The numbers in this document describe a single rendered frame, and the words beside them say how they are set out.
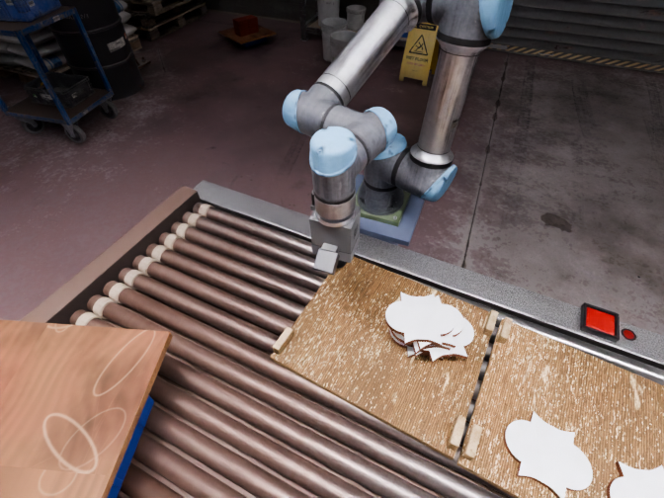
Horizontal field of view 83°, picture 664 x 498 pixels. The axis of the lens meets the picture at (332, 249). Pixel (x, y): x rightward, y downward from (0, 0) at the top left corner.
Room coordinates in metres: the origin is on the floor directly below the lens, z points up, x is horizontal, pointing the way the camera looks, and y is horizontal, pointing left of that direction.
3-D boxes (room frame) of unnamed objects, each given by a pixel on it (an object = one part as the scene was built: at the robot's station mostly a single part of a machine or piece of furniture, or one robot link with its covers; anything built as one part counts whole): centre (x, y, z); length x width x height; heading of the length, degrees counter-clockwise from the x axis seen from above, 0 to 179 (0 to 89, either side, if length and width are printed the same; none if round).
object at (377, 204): (0.95, -0.16, 0.94); 0.15 x 0.15 x 0.10
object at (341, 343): (0.43, -0.13, 0.93); 0.41 x 0.35 x 0.02; 61
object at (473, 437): (0.20, -0.26, 0.95); 0.06 x 0.02 x 0.03; 150
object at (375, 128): (0.62, -0.05, 1.33); 0.11 x 0.11 x 0.08; 52
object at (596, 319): (0.47, -0.64, 0.92); 0.06 x 0.06 x 0.01; 64
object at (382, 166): (0.94, -0.16, 1.06); 0.13 x 0.12 x 0.14; 52
